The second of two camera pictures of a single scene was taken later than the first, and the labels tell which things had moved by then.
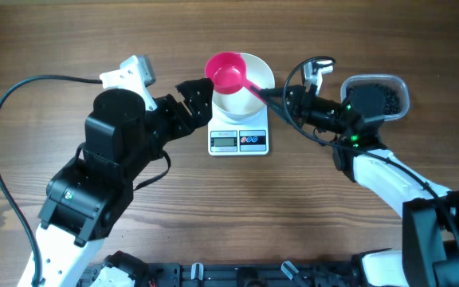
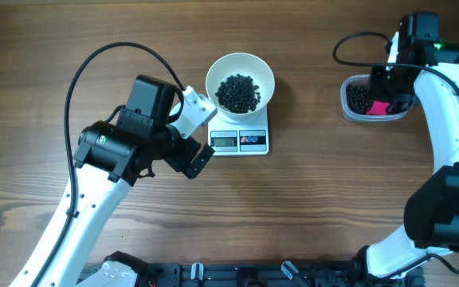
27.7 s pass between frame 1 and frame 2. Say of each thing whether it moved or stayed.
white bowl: stayed
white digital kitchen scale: stayed
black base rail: stayed
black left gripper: moved
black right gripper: moved
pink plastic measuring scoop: moved
